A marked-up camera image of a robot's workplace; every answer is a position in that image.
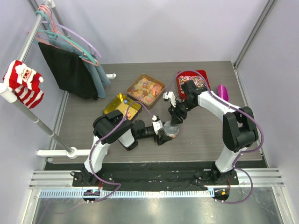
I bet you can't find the pink hanger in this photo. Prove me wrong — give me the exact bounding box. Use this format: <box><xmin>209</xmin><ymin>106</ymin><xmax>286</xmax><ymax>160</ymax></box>
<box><xmin>27</xmin><ymin>4</ymin><xmax>99</xmax><ymax>66</ymax></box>

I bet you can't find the santa red striped sock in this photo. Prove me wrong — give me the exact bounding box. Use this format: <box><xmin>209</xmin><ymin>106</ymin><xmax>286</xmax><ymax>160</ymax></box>
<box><xmin>3</xmin><ymin>60</ymin><xmax>44</xmax><ymax>109</ymax></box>

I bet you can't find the purple cable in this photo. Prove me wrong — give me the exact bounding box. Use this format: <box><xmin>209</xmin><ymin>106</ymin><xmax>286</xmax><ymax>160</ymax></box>
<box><xmin>167</xmin><ymin>70</ymin><xmax>265</xmax><ymax>205</ymax></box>
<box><xmin>88</xmin><ymin>100</ymin><xmax>157</xmax><ymax>203</ymax></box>

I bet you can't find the teal hanger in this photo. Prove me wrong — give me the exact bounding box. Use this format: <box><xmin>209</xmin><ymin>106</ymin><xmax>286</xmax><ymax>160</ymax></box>
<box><xmin>32</xmin><ymin>9</ymin><xmax>99</xmax><ymax>66</ymax></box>

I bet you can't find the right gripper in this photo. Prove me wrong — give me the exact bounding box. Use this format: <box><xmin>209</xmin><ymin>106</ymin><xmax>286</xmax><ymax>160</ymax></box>
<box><xmin>168</xmin><ymin>99</ymin><xmax>197</xmax><ymax>126</ymax></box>

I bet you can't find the purple plastic scoop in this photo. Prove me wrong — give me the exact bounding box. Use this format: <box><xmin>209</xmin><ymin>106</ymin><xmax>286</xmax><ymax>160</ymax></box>
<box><xmin>217</xmin><ymin>84</ymin><xmax>229</xmax><ymax>102</ymax></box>

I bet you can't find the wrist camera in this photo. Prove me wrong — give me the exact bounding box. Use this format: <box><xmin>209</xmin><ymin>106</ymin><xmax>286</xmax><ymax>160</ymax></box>
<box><xmin>152</xmin><ymin>115</ymin><xmax>164</xmax><ymax>133</ymax></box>
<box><xmin>163</xmin><ymin>91</ymin><xmax>176</xmax><ymax>107</ymax></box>

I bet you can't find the metal clothes rack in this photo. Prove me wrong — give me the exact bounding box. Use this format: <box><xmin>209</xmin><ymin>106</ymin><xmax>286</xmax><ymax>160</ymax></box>
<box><xmin>0</xmin><ymin>12</ymin><xmax>90</xmax><ymax>159</ymax></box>

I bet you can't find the white round lid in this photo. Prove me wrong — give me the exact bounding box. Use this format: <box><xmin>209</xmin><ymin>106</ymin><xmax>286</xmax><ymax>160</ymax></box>
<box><xmin>164</xmin><ymin>120</ymin><xmax>179</xmax><ymax>134</ymax></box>

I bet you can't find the purple hanger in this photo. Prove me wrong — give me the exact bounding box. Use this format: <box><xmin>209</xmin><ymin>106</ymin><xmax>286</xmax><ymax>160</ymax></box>
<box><xmin>55</xmin><ymin>23</ymin><xmax>103</xmax><ymax>58</ymax></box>

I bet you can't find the black cloth on hanger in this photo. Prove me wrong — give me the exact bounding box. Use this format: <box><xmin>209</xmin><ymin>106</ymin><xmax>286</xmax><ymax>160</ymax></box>
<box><xmin>38</xmin><ymin>42</ymin><xmax>98</xmax><ymax>100</ymax></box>

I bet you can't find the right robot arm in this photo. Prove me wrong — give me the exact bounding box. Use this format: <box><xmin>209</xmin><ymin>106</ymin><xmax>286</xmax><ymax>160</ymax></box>
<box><xmin>163</xmin><ymin>80</ymin><xmax>258</xmax><ymax>184</ymax></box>

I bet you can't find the red candy box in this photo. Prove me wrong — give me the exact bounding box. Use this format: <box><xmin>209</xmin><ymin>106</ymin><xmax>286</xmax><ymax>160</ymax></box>
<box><xmin>176</xmin><ymin>70</ymin><xmax>211</xmax><ymax>99</ymax></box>

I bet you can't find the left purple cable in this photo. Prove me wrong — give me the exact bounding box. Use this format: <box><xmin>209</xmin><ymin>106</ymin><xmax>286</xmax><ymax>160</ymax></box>
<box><xmin>88</xmin><ymin>100</ymin><xmax>157</xmax><ymax>203</ymax></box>

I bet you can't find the grey-blue cloth on hanger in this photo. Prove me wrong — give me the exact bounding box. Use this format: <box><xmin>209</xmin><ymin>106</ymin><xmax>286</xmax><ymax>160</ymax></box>
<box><xmin>50</xmin><ymin>39</ymin><xmax>111</xmax><ymax>98</ymax></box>

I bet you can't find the white cable duct strip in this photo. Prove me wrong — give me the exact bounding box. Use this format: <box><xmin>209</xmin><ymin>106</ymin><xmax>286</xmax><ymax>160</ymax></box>
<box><xmin>39</xmin><ymin>188</ymin><xmax>214</xmax><ymax>199</ymax></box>

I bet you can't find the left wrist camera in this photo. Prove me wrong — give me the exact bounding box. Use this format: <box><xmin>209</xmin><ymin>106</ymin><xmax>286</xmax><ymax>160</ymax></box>
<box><xmin>152</xmin><ymin>115</ymin><xmax>164</xmax><ymax>133</ymax></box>

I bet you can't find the brown gummy candy tin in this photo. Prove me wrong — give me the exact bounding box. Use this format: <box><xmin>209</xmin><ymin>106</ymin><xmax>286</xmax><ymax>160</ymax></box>
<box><xmin>127</xmin><ymin>73</ymin><xmax>165</xmax><ymax>110</ymax></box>

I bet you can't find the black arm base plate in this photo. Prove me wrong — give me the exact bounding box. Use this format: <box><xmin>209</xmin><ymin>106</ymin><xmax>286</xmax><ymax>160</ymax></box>
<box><xmin>71</xmin><ymin>161</ymin><xmax>239</xmax><ymax>192</ymax></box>

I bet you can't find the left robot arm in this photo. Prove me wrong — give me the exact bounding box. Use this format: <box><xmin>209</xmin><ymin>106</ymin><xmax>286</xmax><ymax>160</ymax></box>
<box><xmin>80</xmin><ymin>110</ymin><xmax>173</xmax><ymax>186</ymax></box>

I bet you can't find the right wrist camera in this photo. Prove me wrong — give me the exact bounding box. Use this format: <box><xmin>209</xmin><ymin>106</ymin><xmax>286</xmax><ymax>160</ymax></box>
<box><xmin>163</xmin><ymin>91</ymin><xmax>176</xmax><ymax>107</ymax></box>

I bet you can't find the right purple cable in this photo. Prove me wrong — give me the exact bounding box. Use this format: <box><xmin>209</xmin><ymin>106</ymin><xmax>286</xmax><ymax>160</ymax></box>
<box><xmin>167</xmin><ymin>70</ymin><xmax>265</xmax><ymax>205</ymax></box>

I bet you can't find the star candy tin box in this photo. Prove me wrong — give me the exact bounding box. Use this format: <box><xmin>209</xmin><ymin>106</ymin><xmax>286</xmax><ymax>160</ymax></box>
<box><xmin>103</xmin><ymin>93</ymin><xmax>142</xmax><ymax>121</ymax></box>

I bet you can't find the clear plastic cup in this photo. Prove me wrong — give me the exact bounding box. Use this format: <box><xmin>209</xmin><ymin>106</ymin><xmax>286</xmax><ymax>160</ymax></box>
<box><xmin>164</xmin><ymin>132</ymin><xmax>178</xmax><ymax>140</ymax></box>

